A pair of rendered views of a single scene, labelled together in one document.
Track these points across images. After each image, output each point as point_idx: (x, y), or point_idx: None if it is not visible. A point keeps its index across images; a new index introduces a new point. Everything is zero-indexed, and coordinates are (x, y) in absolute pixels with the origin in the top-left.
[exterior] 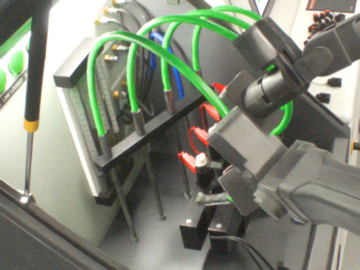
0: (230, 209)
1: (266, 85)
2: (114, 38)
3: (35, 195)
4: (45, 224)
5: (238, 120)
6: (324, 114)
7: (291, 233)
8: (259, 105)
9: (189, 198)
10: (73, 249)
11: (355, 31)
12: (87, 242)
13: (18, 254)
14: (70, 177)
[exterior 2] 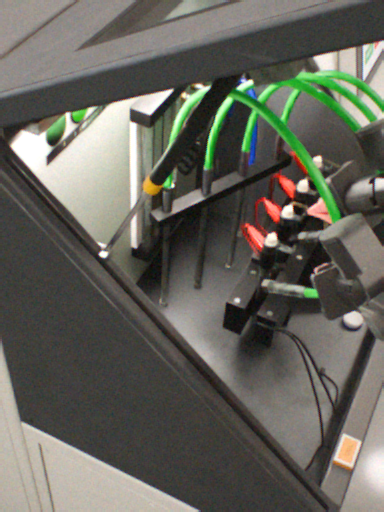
0: (284, 297)
1: (379, 188)
2: (228, 95)
3: None
4: (121, 285)
5: (363, 231)
6: None
7: (339, 338)
8: (363, 205)
9: (230, 270)
10: (144, 316)
11: None
12: (158, 312)
13: (74, 308)
14: (116, 223)
